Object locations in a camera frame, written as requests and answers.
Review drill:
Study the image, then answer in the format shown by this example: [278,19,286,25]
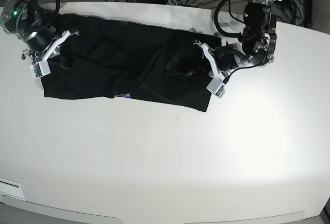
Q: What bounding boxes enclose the black T-shirt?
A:
[41,14,222,112]

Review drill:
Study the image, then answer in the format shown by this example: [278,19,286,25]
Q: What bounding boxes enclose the white label plate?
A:
[0,178,25,201]

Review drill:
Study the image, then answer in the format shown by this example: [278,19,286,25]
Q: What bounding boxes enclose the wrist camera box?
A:
[30,61,51,79]
[206,78,225,98]

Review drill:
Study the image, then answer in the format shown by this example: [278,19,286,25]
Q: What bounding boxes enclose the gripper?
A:
[21,26,79,63]
[192,40,249,81]

